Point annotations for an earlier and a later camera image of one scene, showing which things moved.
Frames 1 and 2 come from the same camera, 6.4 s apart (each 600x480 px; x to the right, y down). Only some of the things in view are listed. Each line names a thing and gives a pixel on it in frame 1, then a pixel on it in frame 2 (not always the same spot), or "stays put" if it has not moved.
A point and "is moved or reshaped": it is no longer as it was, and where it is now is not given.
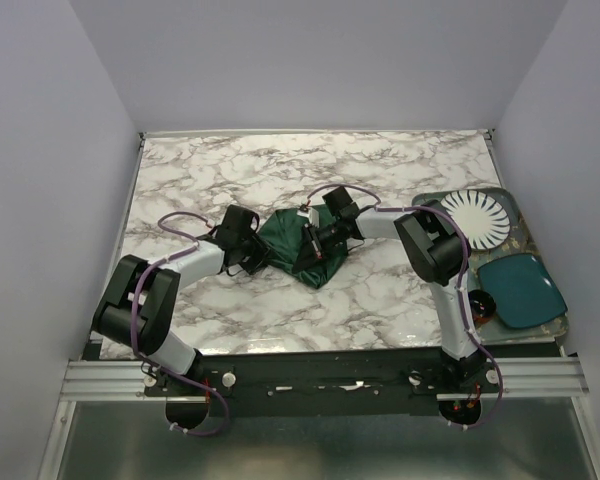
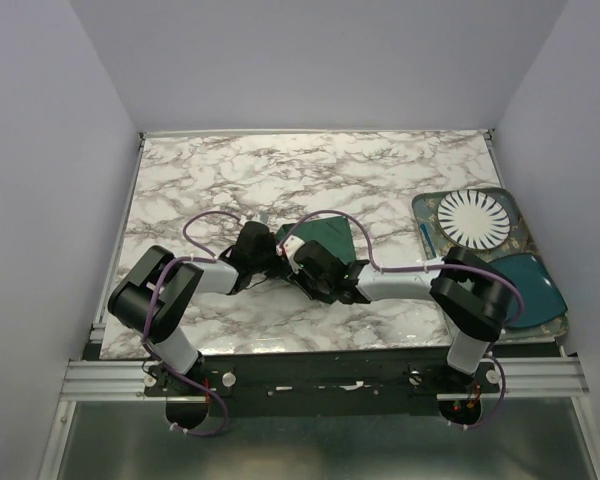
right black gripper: [320, 251] to [299, 279]
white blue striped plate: [483, 219] stays put
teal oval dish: [522, 291] stays put
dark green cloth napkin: [283, 235] is moved or reshaped
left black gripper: [260, 254] to [271, 243]
